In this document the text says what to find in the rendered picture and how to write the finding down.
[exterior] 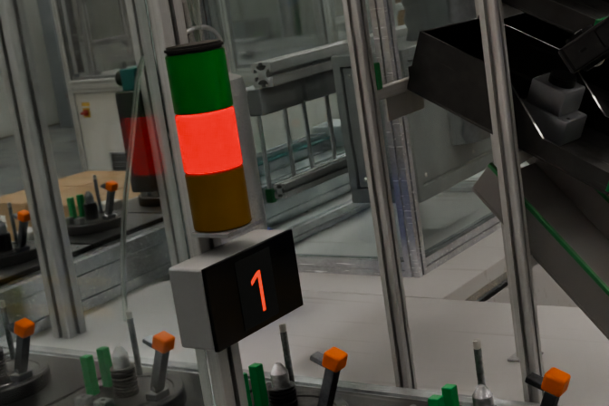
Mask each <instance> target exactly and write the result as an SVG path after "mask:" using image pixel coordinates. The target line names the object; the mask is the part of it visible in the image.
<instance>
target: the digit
mask: <svg viewBox="0 0 609 406"><path fill-rule="evenodd" d="M235 269H236V274H237V284H238V290H239V295H240V301H241V307H242V313H243V318H244V324H245V329H246V331H247V330H249V329H251V328H253V327H255V326H256V325H258V324H261V323H263V322H264V321H265V320H267V319H269V318H271V317H272V316H274V315H276V314H278V313H279V308H278V302H277V297H276V286H275V280H274V274H273V268H272V262H271V256H270V251H269V246H268V247H266V248H264V249H262V250H260V251H258V252H256V253H254V254H253V255H250V256H247V257H245V258H243V259H241V260H239V261H237V262H236V263H235Z"/></svg>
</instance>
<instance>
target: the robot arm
mask: <svg viewBox="0 0 609 406"><path fill-rule="evenodd" d="M565 42H566V45H565V46H563V47H562V48H561V49H559V50H558V54H559V55H560V57H561V58H562V60H563V61H564V63H565V65H566V66H567V68H568V69H569V71H570V73H576V72H579V71H581V70H584V71H585V72H587V71H589V70H590V69H592V68H594V67H598V66H600V65H602V64H603V63H604V60H606V59H607V58H609V16H607V17H606V18H605V19H604V20H602V21H601V22H599V23H598V24H596V25H593V24H590V25H588V26H587V27H585V28H584V29H579V30H577V31H576V32H575V33H574V35H573V36H571V37H570V38H568V39H567V40H566V41H565Z"/></svg>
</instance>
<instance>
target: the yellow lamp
mask: <svg viewBox="0 0 609 406"><path fill-rule="evenodd" d="M185 179H186V184H187V190H188V199H189V204H190V210H191V216H192V221H193V227H194V229H195V230H196V231H198V232H205V233H207V232H219V231H226V230H230V229H234V228H238V227H242V226H244V225H246V224H248V223H249V222H250V221H251V220H252V218H251V211H250V206H249V200H248V195H247V184H246V178H245V172H244V166H243V165H242V164H241V165H240V166H238V167H235V168H233V169H227V170H223V171H219V172H213V173H207V174H187V173H186V174H185Z"/></svg>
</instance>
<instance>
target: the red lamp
mask: <svg viewBox="0 0 609 406"><path fill-rule="evenodd" d="M175 120H176V125H177V131H178V136H179V146H180V151H181V157H182V162H183V168H184V172H186V173H187V174H207V173H213V172H219V171H223V170H227V169H233V168H235V167H238V166H240V165H241V164H242V163H243V160H242V155H241V149H240V143H239V137H238V132H237V121H236V115H235V110H234V107H233V106H231V107H228V108H225V109H223V110H218V111H211V112H205V113H199V114H190V115H176V116H175Z"/></svg>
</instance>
